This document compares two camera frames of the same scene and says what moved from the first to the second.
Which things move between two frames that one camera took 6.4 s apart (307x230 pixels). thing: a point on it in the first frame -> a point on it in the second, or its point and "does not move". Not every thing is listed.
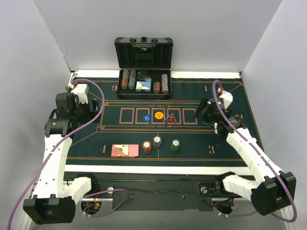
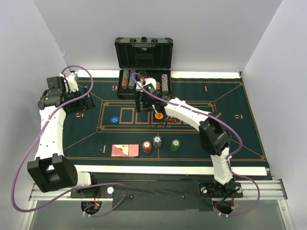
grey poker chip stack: (157, 141) does not move
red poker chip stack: (147, 146) does not move
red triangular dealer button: (171, 119) does not move
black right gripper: (204, 108) -> (140, 102)
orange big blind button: (159, 115) does not move
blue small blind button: (147, 118) -> (114, 120)
